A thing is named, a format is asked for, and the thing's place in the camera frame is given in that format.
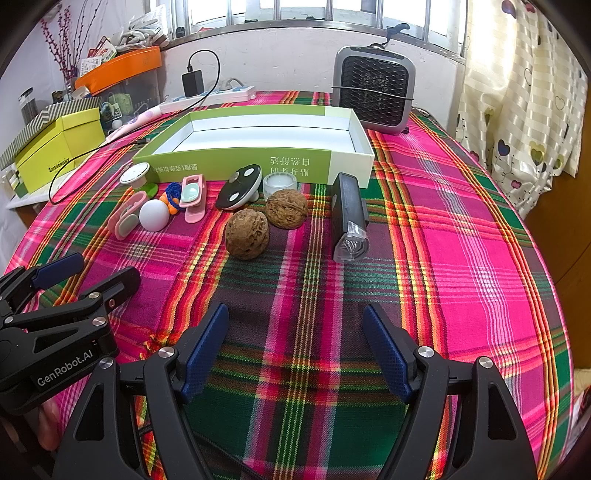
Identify pink white floral tube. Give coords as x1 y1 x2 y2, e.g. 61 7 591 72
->
107 104 162 139

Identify black charger adapter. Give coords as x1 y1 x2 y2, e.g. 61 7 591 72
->
181 69 204 97

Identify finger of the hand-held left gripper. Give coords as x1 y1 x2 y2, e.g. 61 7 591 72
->
0 252 85 319
0 266 141 333

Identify brown wooden cabinet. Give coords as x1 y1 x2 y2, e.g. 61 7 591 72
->
526 152 591 333

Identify metal window frame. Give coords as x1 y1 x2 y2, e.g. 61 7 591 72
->
171 0 467 58

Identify glass jar with dark lid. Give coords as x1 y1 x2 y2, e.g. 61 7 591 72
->
18 88 38 123

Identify cream heart-print curtain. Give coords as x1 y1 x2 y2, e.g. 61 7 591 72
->
455 0 585 217

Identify blue orange rope keychain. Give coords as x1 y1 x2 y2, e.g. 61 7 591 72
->
161 181 183 215

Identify black bike light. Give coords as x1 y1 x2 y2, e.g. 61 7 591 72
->
331 172 370 264

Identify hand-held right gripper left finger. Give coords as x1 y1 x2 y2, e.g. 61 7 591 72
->
52 302 230 480

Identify white green suction stand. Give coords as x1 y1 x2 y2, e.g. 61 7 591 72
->
120 162 160 195

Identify colourful paper packets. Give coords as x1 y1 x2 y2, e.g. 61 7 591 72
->
76 37 118 77

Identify white ball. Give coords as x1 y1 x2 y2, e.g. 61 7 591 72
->
140 199 171 232

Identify clear bin with orange lid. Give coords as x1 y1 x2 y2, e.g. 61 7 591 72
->
74 45 164 121

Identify white gloves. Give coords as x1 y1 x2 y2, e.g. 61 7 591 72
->
113 14 169 51

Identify green white cardboard box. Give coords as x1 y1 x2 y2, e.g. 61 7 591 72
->
132 105 376 190

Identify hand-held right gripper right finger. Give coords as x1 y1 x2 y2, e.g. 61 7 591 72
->
362 304 539 480

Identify yellow-green box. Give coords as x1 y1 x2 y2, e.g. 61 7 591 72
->
14 107 107 193

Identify white blue power strip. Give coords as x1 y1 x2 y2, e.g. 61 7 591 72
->
159 84 257 110

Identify brown walnut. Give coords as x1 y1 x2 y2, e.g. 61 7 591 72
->
225 209 270 260
265 188 308 229

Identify grey fan heater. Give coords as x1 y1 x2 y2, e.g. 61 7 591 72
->
332 45 416 136

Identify black charger cable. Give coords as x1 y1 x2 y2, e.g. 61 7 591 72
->
46 48 222 206

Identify pink clip with green hook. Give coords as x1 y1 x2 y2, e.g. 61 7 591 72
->
108 191 147 240

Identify pink clip with mint oval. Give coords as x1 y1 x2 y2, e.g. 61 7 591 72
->
178 174 206 225

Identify pink green plaid tablecloth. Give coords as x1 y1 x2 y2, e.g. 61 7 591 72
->
0 90 578 480

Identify purple flower branches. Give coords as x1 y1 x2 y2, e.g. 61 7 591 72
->
41 0 93 93

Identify grey chevron gift box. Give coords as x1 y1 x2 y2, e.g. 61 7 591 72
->
0 96 102 169

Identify black oval silver-dotted device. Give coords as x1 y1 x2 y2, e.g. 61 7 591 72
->
216 165 262 211

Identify black hook tool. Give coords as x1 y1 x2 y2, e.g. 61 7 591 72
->
369 23 409 49

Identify small clear jar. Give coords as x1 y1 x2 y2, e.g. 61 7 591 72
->
263 169 298 200

